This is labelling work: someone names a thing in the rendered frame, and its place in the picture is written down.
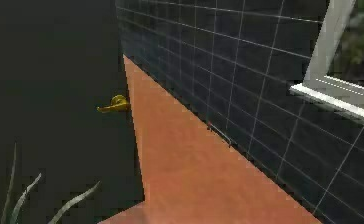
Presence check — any white framed window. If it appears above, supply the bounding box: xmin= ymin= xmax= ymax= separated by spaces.
xmin=289 ymin=0 xmax=364 ymax=128

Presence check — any yellow door handle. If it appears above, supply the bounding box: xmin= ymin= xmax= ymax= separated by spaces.
xmin=96 ymin=94 xmax=131 ymax=114

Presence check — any dark room door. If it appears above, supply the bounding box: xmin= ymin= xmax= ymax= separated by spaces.
xmin=0 ymin=0 xmax=146 ymax=224

